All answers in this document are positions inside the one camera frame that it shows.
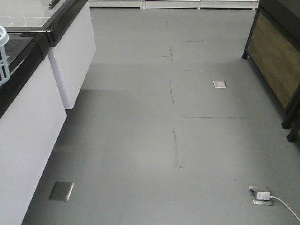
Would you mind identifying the light blue plastic basket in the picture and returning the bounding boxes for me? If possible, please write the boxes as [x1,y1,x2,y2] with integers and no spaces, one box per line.
[0,26,10,85]

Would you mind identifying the steel floor socket plate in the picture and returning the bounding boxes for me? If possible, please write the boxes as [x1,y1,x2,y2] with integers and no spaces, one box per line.
[213,80,227,89]

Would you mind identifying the far white chest freezer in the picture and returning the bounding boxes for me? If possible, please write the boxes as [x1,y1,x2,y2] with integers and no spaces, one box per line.
[0,0,96,109]

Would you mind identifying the white chest freezer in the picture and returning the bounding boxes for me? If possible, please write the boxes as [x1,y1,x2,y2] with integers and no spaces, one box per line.
[0,0,96,109]
[0,34,67,225]

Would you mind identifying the near white chest freezer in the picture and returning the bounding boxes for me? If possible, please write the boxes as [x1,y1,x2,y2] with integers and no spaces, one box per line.
[0,34,67,225]

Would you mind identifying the steel floor plate near freezer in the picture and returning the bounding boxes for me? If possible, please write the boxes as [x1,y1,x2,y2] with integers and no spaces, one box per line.
[49,181,74,202]

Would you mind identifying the white supermarket shelf unit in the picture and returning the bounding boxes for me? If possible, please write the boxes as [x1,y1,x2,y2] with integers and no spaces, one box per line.
[88,0,259,10]

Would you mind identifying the floor socket with white plug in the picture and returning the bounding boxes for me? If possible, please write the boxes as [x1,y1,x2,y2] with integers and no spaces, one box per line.
[248,185,274,206]

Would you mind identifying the dark wood display stand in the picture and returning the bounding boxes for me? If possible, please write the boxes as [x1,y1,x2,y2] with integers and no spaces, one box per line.
[242,0,300,143]

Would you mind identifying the white power cable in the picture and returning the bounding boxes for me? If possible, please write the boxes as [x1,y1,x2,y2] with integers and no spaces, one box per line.
[269,195,300,222]

